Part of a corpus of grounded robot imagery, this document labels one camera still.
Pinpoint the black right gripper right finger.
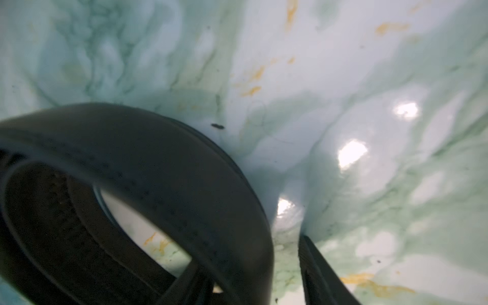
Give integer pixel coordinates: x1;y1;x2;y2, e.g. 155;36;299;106
298;235;360;305

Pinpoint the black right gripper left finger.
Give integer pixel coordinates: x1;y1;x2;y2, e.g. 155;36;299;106
156;263;214;305

